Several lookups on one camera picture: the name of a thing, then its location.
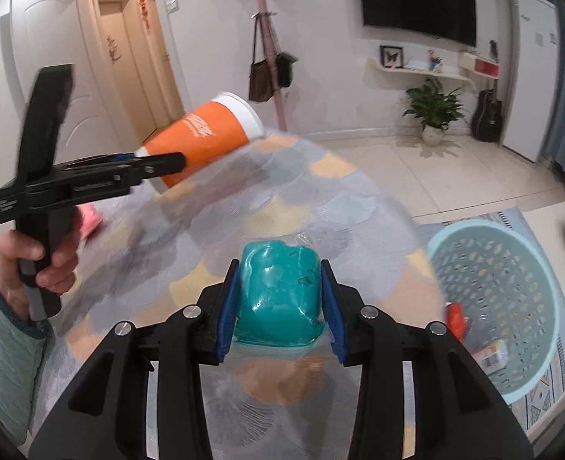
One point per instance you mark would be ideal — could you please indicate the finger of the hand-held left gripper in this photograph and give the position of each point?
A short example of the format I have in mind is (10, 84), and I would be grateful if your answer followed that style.
(124, 157)
(162, 165)

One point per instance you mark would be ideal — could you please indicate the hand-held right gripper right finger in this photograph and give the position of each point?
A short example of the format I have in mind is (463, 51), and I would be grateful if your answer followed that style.
(334, 311)

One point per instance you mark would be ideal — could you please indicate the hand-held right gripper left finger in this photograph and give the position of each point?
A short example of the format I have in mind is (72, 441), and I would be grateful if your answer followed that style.
(229, 306)

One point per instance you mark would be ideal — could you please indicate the teal plastic-wrapped packet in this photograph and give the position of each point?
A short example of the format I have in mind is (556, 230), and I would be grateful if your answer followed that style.
(277, 297)

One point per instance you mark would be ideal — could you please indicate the orange paper cup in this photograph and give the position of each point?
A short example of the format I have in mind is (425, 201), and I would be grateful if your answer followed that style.
(205, 139)

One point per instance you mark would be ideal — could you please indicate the orange-red plastic bag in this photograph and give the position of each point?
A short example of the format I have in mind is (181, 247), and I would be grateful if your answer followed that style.
(455, 321)

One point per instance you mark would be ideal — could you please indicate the light blue plastic basket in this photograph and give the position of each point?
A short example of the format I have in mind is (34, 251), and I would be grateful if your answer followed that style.
(502, 273)

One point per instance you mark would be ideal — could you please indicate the black shoulder bag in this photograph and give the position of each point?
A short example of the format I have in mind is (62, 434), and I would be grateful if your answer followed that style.
(286, 71)

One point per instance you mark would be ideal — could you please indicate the person's left forearm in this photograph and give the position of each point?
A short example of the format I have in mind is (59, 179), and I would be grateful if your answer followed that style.
(4, 369)

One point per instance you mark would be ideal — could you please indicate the person's left hand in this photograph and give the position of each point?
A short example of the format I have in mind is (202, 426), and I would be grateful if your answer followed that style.
(64, 249)

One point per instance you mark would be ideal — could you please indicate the white room door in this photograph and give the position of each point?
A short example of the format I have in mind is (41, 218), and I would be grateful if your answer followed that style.
(4, 105)

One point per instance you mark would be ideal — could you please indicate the pink plastic stool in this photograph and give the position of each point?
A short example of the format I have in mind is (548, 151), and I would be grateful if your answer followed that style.
(91, 220)

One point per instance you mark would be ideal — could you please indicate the beige hallway door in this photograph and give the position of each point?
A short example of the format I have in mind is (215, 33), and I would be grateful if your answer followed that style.
(119, 57)

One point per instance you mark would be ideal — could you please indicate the brown tote bag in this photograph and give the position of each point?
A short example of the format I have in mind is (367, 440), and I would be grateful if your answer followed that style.
(261, 81)

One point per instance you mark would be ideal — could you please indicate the red hanging ornament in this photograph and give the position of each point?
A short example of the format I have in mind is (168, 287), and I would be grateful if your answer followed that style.
(142, 7)

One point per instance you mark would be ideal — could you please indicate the pink coat rack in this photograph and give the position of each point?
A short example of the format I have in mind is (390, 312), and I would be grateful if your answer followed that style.
(269, 33)

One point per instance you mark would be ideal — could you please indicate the patterned blue rug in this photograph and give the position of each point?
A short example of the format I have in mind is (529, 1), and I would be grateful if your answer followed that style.
(545, 393)

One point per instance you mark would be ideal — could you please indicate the potted green plant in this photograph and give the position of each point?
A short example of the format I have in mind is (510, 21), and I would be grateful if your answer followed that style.
(433, 105)

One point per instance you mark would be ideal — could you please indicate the white coffee table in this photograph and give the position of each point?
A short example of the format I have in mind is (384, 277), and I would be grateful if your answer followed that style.
(550, 230)

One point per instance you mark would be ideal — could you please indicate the black guitar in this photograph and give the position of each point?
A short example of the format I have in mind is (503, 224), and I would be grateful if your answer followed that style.
(487, 117)

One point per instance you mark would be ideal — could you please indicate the pen holder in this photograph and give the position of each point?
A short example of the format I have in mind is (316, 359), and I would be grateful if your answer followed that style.
(435, 62)

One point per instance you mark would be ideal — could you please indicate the red white storage box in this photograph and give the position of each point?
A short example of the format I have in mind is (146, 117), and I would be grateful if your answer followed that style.
(478, 66)

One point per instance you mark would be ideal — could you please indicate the black television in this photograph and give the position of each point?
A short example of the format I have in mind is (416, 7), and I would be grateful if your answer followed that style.
(416, 0)

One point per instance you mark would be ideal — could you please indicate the white refrigerator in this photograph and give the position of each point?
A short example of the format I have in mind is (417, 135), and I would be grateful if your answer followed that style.
(529, 72)

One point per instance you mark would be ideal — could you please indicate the white light switch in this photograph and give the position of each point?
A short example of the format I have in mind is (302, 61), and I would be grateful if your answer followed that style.
(172, 6)

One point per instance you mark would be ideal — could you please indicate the white low wall shelf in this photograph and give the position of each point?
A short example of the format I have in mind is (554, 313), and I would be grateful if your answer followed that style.
(421, 74)

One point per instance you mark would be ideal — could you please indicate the butterfly picture frame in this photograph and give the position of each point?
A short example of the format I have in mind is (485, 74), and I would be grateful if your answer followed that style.
(391, 56)

